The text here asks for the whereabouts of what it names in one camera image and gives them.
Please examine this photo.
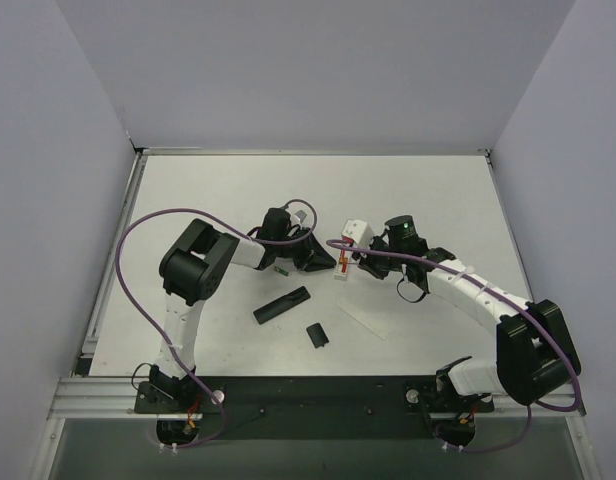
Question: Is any white stick with orange tip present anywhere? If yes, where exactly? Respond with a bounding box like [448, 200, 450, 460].
[334, 250, 351, 281]

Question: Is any green yellow battery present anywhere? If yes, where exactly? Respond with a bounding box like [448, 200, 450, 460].
[274, 267, 289, 277]

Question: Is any black remote control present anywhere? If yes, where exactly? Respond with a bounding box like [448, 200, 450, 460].
[253, 286, 311, 325]

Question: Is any black battery cover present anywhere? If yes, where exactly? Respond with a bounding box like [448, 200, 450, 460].
[306, 323, 329, 349]

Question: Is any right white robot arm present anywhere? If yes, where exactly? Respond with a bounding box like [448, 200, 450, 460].
[342, 215, 581, 406]

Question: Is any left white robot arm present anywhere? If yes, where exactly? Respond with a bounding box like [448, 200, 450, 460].
[149, 207, 337, 412]

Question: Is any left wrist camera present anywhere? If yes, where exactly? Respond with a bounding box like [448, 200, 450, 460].
[294, 210, 307, 223]

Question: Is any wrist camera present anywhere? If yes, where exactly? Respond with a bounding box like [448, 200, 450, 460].
[341, 219, 375, 249]
[294, 210, 307, 223]

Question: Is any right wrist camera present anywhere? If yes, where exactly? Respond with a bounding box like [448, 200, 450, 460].
[341, 219, 375, 249]

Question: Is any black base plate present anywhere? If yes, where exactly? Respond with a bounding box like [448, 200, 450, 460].
[134, 375, 494, 440]

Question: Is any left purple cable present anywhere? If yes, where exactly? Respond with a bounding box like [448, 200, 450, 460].
[115, 199, 317, 449]

